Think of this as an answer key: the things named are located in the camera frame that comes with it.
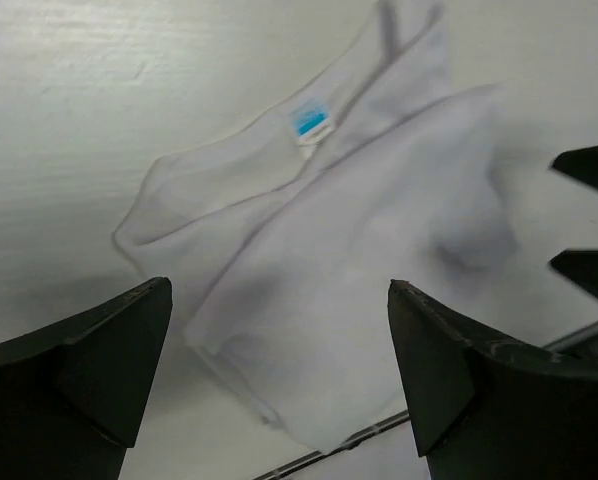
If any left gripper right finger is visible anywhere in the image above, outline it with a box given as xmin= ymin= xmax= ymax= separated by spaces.
xmin=388 ymin=280 xmax=598 ymax=479

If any white t shirt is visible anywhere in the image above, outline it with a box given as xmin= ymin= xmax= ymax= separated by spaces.
xmin=113 ymin=1 xmax=567 ymax=451

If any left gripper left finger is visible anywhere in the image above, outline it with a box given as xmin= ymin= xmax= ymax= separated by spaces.
xmin=0 ymin=277 xmax=172 ymax=479

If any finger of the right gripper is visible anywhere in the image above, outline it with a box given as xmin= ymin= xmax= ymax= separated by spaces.
xmin=551 ymin=145 xmax=598 ymax=191
xmin=549 ymin=249 xmax=598 ymax=300

